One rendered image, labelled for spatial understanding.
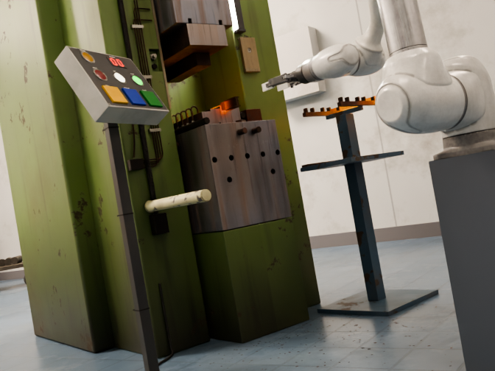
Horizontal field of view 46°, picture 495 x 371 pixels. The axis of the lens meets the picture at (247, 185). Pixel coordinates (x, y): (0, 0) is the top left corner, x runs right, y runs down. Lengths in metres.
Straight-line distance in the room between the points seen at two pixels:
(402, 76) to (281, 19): 4.33
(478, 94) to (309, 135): 3.96
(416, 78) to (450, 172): 0.30
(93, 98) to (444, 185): 1.14
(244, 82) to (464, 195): 1.46
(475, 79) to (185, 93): 1.72
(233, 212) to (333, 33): 3.33
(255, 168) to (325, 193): 3.01
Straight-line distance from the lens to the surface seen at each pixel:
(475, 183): 1.67
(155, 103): 2.18
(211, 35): 2.63
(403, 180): 5.18
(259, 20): 3.01
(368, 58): 2.10
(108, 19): 2.57
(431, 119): 1.54
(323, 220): 5.54
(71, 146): 2.83
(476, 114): 1.68
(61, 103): 2.86
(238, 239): 2.43
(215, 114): 2.52
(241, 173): 2.47
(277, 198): 2.57
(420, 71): 1.54
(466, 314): 1.74
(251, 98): 2.84
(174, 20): 2.57
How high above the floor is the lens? 0.58
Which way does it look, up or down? 1 degrees up
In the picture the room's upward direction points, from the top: 10 degrees counter-clockwise
